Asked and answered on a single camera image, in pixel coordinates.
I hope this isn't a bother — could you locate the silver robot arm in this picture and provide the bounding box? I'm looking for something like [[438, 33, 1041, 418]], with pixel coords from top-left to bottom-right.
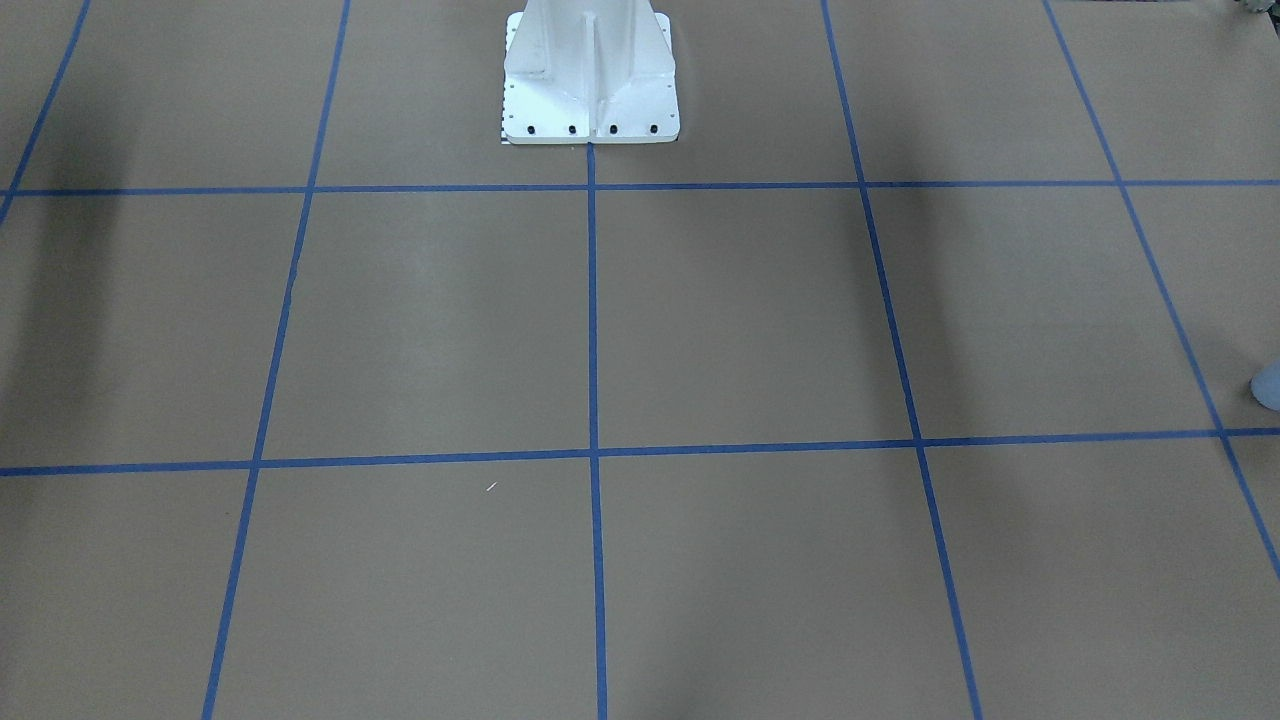
[[1249, 359, 1280, 413]]

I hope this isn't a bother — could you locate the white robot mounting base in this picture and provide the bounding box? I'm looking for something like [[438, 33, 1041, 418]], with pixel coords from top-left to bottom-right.
[[500, 1, 681, 145]]

